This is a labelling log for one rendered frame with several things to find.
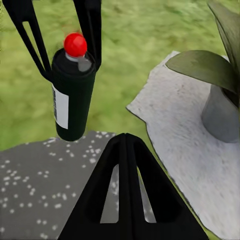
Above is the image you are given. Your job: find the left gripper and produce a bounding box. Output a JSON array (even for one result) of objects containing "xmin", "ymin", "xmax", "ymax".
[{"xmin": 2, "ymin": 0, "xmax": 102, "ymax": 84}]

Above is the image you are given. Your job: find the insectifuge atomizer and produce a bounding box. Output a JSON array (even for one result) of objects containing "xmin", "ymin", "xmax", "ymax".
[{"xmin": 52, "ymin": 33, "xmax": 97, "ymax": 142}]

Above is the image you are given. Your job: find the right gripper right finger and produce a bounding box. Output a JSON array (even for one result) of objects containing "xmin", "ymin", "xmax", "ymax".
[{"xmin": 126, "ymin": 133, "xmax": 210, "ymax": 240}]

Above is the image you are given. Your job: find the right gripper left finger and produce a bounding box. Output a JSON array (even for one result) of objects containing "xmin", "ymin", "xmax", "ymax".
[{"xmin": 58, "ymin": 133, "xmax": 133, "ymax": 240}]

